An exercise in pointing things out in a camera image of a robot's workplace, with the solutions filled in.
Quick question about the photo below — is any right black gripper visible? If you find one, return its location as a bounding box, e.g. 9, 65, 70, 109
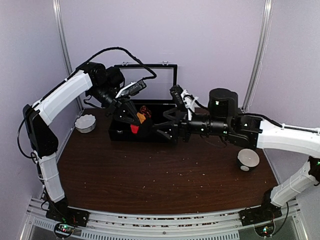
151, 106, 230, 146

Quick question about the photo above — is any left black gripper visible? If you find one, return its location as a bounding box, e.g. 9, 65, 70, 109
88, 83, 142, 125

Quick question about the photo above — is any black red orange argyle sock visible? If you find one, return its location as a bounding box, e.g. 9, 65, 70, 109
130, 105, 153, 138

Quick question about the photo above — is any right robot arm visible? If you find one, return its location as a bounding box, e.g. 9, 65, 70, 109
152, 85, 320, 221

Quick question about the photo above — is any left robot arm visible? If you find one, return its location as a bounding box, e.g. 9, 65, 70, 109
21, 46, 157, 222

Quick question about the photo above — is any white fluted bowl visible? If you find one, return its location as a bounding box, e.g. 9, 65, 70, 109
74, 114, 96, 134

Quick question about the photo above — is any black display box with lid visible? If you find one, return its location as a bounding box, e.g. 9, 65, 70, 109
108, 63, 178, 143

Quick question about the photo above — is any white and navy bowl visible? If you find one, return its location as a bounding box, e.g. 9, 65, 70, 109
236, 148, 260, 172

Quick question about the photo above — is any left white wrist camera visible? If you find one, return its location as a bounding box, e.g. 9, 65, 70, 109
115, 80, 147, 99

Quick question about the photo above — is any front aluminium rail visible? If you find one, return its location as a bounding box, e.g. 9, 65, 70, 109
18, 198, 310, 240

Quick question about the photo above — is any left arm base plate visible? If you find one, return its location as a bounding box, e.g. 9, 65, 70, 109
45, 208, 90, 227

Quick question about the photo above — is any right aluminium frame post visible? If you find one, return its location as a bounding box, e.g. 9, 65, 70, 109
242, 0, 273, 113

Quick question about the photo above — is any aluminium frame post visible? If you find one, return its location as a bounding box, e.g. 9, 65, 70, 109
242, 0, 273, 113
51, 0, 84, 113

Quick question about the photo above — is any left aluminium frame post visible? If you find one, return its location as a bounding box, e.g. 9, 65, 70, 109
51, 0, 84, 113

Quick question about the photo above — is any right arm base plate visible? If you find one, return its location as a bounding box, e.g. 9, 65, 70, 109
238, 206, 283, 226

